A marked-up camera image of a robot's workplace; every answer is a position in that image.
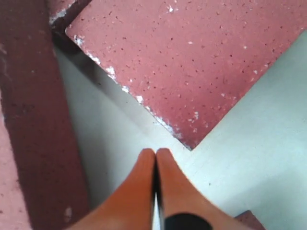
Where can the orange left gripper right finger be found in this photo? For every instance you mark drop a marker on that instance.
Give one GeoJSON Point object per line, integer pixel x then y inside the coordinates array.
{"type": "Point", "coordinates": [181, 205]}

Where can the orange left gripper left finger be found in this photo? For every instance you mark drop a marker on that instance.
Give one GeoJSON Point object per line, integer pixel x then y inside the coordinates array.
{"type": "Point", "coordinates": [131, 205]}

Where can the red brick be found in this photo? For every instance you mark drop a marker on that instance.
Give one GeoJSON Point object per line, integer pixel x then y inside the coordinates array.
{"type": "Point", "coordinates": [188, 62]}
{"type": "Point", "coordinates": [37, 118]}

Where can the red brick front row large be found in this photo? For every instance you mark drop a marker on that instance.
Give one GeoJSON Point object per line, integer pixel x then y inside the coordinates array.
{"type": "Point", "coordinates": [248, 219]}

